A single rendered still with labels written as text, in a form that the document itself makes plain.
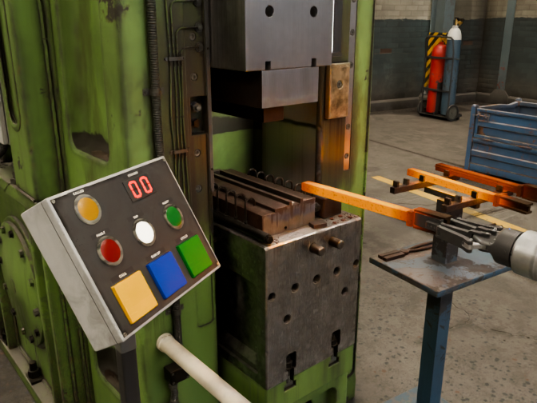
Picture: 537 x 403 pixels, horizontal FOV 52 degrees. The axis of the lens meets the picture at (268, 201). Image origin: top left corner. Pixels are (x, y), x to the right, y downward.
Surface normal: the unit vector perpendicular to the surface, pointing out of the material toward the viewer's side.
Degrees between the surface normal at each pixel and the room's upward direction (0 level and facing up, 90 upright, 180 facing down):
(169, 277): 60
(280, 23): 90
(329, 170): 90
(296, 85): 90
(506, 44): 90
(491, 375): 0
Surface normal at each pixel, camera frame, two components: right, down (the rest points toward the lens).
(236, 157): 0.64, 0.25
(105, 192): 0.78, -0.36
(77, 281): -0.43, 0.29
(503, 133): -0.82, 0.17
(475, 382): 0.00, -0.95
